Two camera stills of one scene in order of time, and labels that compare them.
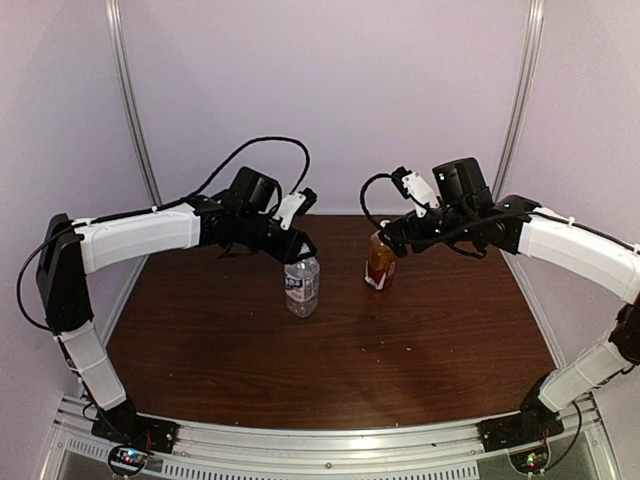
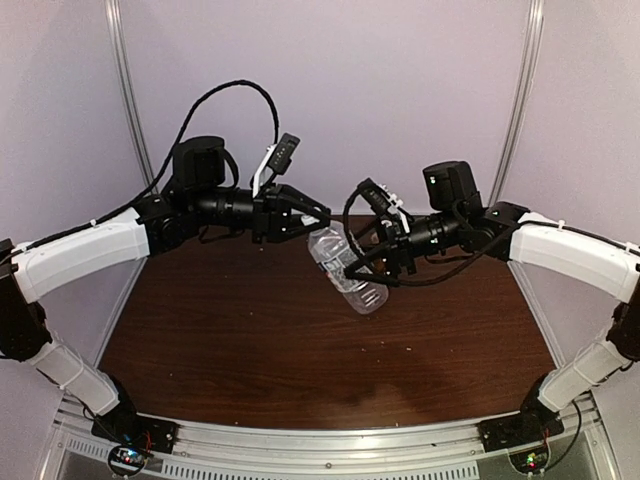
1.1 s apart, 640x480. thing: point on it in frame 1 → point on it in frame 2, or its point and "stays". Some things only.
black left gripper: x=294 y=242 → x=272 y=214
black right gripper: x=419 y=242 → x=395 y=249
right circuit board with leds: x=530 y=461 stays
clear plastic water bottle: x=301 y=286 → x=335 y=255
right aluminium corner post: x=532 y=50 stays
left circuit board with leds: x=127 y=460 stays
